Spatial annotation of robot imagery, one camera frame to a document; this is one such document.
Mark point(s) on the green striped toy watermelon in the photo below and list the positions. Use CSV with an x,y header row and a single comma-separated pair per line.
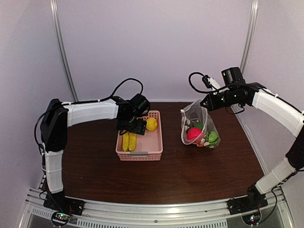
x,y
212,138

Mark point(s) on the left aluminium frame post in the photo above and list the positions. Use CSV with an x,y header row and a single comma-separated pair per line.
x,y
62,50

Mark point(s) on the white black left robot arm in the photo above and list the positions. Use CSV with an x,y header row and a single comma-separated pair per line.
x,y
82,119

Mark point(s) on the right aluminium frame post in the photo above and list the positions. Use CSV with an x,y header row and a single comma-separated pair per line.
x,y
250,34

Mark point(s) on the red toy apple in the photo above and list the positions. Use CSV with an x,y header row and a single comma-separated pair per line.
x,y
193,133

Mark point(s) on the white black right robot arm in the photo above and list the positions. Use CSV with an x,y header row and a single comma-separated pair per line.
x,y
278,114

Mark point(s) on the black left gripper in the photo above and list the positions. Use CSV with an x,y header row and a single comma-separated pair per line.
x,y
139,129

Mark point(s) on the left circuit board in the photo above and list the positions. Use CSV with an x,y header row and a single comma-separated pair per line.
x,y
59,218

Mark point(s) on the pink plastic basket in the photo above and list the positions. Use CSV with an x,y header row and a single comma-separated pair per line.
x,y
149,147

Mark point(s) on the clear dotted zip bag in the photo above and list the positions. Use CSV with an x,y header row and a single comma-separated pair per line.
x,y
194,113

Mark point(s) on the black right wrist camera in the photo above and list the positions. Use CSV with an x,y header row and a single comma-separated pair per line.
x,y
210,83

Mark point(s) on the green orange toy mango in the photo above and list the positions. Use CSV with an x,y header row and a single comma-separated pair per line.
x,y
200,140

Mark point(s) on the aluminium frame post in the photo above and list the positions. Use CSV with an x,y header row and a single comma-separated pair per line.
x,y
62,50
250,34

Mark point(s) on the circuit board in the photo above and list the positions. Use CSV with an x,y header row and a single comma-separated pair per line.
x,y
59,218
251,219

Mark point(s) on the yellow toy bananas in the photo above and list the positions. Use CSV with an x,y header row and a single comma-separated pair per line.
x,y
129,142

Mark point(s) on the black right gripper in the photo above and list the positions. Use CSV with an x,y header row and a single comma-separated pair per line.
x,y
213,105

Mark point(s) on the right circuit board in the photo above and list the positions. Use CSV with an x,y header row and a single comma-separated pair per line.
x,y
251,219

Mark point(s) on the aluminium front rail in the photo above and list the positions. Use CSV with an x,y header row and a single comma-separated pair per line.
x,y
208,214

